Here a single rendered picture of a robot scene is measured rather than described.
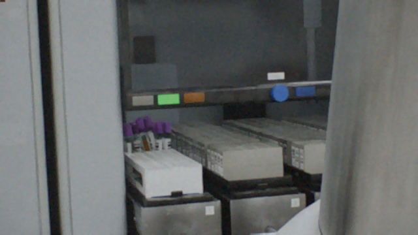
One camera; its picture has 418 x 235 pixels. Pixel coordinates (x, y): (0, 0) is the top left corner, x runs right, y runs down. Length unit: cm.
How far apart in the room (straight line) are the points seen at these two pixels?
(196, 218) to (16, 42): 42
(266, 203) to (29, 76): 46
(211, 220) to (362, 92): 111
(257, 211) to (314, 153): 18
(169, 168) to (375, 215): 110
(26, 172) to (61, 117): 11
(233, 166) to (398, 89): 119
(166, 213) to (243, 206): 13
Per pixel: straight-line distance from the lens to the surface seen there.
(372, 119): 35
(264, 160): 153
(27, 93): 146
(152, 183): 145
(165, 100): 146
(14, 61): 146
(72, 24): 146
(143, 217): 141
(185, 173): 145
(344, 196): 37
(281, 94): 151
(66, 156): 148
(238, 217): 145
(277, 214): 147
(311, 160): 156
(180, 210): 142
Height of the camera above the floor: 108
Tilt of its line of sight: 5 degrees down
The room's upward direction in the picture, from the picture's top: 2 degrees counter-clockwise
